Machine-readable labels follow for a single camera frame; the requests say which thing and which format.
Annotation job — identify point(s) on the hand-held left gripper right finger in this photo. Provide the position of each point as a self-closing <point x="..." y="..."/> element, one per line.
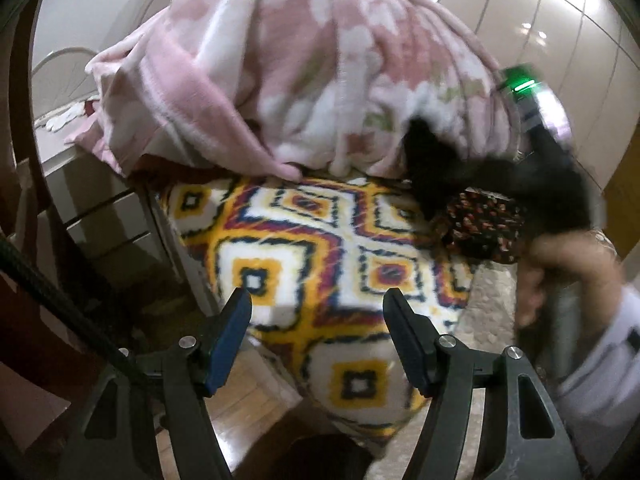
<point x="407" y="340"/>

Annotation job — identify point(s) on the person's right hand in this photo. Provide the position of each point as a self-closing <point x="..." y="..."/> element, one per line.
<point x="555" y="270"/>

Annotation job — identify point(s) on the pink floral blanket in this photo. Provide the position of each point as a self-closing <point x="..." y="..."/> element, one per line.
<point x="300" y="70"/>

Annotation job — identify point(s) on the white drawer cabinet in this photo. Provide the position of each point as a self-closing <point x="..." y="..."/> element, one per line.
<point x="95" y="195"/>

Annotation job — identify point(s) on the geometric patterned plush blanket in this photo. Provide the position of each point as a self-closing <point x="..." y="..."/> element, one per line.
<point x="310" y="270"/>

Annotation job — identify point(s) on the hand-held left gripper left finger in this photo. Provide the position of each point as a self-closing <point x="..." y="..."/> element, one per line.
<point x="231" y="342"/>

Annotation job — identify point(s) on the white gloves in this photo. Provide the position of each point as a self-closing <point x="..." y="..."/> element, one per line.
<point x="67" y="117"/>

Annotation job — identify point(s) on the cream wardrobe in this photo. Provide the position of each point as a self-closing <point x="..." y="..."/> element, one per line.
<point x="560" y="25"/>

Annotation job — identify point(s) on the dark wooden frame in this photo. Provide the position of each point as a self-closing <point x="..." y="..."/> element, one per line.
<point x="22" y="110"/>

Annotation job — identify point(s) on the white metal curved frame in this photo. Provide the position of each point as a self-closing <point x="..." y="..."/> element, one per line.
<point x="60" y="67"/>

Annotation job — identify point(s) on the black floral garment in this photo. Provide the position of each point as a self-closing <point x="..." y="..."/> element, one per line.
<point x="482" y="227"/>

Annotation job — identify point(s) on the wooden door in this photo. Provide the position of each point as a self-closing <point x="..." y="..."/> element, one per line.
<point x="625" y="210"/>

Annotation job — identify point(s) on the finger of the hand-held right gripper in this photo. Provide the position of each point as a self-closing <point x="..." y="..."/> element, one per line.
<point x="425" y="165"/>

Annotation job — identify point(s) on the person's right forearm white sleeve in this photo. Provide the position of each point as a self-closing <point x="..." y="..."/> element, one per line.
<point x="600" y="380"/>

